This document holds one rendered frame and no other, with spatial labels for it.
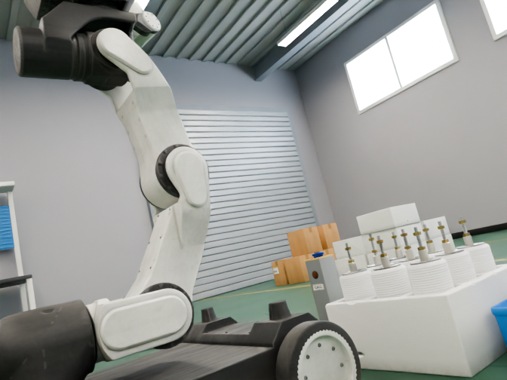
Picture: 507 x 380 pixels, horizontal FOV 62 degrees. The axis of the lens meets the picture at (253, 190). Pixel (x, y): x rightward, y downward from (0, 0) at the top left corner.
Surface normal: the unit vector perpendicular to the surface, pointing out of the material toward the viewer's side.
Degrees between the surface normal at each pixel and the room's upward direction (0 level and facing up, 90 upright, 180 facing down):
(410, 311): 90
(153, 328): 90
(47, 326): 57
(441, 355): 90
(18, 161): 90
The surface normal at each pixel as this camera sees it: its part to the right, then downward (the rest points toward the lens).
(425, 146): -0.80, 0.09
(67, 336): 0.49, -0.45
